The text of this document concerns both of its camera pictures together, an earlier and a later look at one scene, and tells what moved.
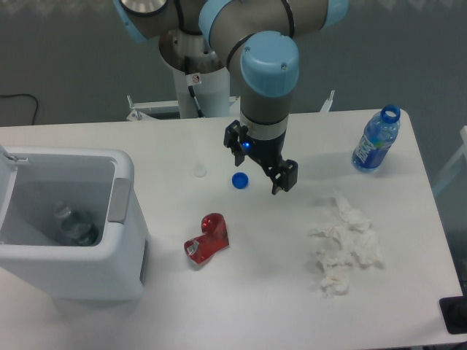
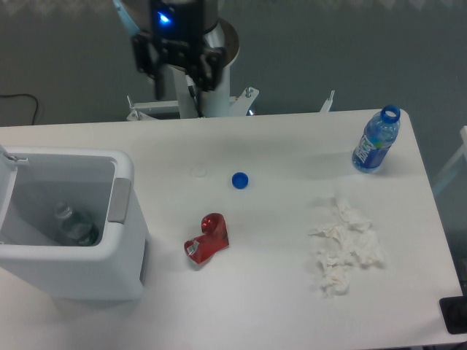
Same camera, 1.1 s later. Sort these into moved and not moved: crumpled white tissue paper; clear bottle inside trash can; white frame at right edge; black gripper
Moved: black gripper
Not moved: crumpled white tissue paper; white frame at right edge; clear bottle inside trash can
